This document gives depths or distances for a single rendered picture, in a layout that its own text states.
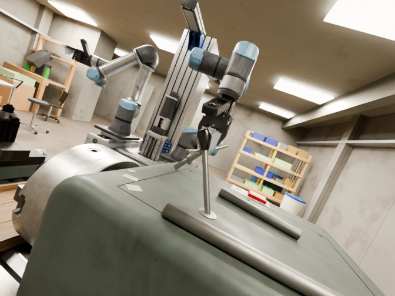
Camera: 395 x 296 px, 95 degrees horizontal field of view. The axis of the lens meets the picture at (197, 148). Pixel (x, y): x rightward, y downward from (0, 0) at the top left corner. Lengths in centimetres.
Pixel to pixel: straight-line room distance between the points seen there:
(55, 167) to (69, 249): 23
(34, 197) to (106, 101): 1076
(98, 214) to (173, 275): 13
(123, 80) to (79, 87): 360
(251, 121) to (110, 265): 868
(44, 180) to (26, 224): 10
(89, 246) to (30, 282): 15
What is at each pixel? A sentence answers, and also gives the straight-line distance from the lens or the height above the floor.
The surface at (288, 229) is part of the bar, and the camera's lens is 49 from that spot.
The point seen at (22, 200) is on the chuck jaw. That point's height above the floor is 109.
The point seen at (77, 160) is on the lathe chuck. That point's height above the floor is 121.
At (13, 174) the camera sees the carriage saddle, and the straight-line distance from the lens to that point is 118.
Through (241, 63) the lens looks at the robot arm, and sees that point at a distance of 60.
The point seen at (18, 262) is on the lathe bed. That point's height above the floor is 86.
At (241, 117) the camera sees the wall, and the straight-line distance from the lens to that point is 885.
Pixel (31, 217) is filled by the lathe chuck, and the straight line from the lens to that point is 55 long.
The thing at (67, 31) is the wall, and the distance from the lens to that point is 876.
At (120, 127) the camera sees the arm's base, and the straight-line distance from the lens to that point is 134.
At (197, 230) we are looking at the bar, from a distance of 28.
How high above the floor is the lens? 140
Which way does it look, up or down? 6 degrees down
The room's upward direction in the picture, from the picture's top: 23 degrees clockwise
